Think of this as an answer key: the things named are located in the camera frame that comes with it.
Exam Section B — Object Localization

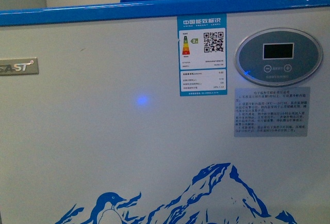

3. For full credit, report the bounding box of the white chest freezer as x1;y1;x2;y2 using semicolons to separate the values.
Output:
1;0;329;223

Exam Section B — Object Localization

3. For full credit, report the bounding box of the blue energy label sticker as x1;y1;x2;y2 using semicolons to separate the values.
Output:
177;14;227;96

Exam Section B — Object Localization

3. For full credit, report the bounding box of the oval temperature control panel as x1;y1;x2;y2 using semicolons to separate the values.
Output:
235;28;323;88

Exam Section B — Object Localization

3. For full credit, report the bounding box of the grey instruction sticker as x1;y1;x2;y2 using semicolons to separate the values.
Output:
234;87;310;137

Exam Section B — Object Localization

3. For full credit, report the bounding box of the silver brand nameplate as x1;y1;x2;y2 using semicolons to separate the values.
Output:
1;58;39;76

